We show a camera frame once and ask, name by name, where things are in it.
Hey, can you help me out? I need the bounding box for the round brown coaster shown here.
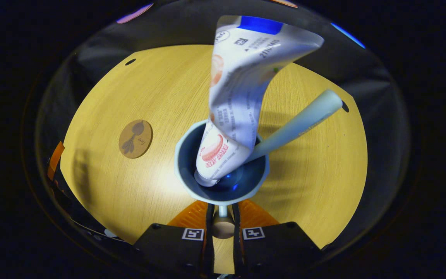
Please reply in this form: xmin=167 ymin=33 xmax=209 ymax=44
xmin=118 ymin=119 xmax=153 ymax=159

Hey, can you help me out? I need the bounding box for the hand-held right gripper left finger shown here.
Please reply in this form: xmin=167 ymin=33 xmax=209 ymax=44
xmin=133 ymin=201 xmax=215 ymax=276

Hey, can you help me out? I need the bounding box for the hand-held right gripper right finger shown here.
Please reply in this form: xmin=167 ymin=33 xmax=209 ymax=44
xmin=232 ymin=200 xmax=323 ymax=274

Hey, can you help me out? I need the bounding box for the pale blue cup wooden handle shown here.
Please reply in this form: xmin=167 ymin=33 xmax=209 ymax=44
xmin=174 ymin=119 xmax=271 ymax=239

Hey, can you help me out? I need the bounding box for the pale green toothbrush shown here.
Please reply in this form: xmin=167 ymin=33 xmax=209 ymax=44
xmin=246 ymin=89 xmax=343 ymax=164

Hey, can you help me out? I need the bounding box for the wooden desktop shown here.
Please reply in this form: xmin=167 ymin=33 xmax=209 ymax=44
xmin=60 ymin=45 xmax=368 ymax=274

